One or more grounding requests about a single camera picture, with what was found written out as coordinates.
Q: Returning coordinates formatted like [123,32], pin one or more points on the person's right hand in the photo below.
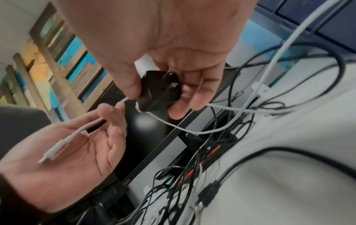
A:
[167,33]

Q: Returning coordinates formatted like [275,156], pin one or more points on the person's left hand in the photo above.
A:
[55,175]

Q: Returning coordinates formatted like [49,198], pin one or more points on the black charger plug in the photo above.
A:
[155,92]

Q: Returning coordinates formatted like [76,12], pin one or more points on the navy blue drawer unit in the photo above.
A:
[333,26]

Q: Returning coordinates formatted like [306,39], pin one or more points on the black computer monitor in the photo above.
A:
[155,140]

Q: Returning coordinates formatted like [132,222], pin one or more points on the black red-striped monitor stand base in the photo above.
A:
[167,173]

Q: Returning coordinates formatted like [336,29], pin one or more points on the colourful wall painting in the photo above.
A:
[80,55]

